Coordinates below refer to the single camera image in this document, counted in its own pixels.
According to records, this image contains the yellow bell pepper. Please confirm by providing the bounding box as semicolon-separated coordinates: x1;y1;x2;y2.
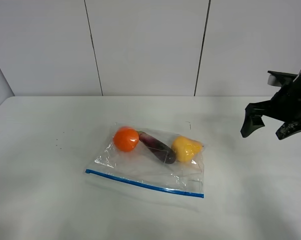
171;136;204;163

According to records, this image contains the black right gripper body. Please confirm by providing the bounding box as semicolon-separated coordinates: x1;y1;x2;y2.
266;70;301;123

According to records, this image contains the dark purple eggplant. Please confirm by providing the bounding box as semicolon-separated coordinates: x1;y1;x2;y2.
137;131;177;165

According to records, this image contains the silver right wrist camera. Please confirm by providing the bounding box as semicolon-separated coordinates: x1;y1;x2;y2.
267;74;282;87

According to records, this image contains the clear zip bag blue seal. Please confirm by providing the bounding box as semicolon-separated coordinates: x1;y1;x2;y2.
84;123;205;198

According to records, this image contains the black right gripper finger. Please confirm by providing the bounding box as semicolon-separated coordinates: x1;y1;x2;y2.
240;100;272;138
275;121;301;140

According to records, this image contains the orange fruit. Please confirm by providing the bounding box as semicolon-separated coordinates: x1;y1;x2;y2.
113;126;139;152

